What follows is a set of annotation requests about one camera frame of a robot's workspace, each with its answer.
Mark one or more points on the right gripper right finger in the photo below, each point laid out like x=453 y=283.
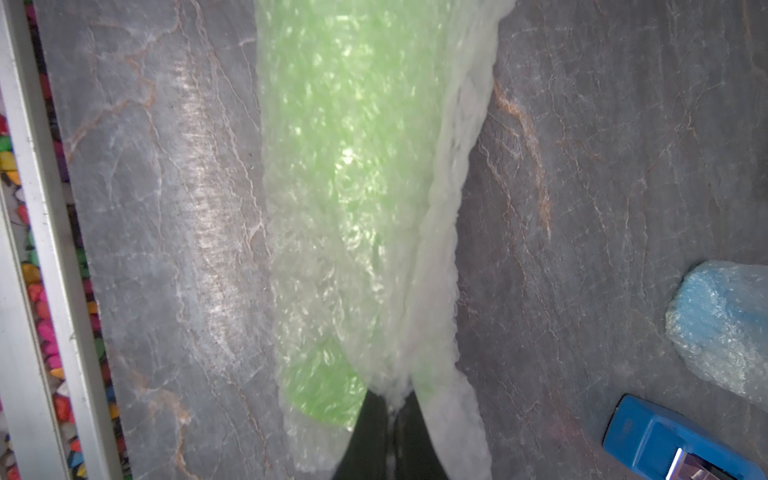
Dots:
x=413 y=453

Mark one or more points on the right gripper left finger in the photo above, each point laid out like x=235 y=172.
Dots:
x=366 y=455

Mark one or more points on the blue tape dispenser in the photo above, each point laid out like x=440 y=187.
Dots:
x=657 y=443

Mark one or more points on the blue plastic wine glass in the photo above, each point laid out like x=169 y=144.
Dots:
x=726 y=324

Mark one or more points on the bubble wrap sheet stack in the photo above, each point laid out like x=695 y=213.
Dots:
x=427 y=348

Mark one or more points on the green plastic wine glass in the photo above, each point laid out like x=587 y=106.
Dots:
x=353 y=98

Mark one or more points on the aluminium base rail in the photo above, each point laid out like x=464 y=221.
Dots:
x=59 y=414

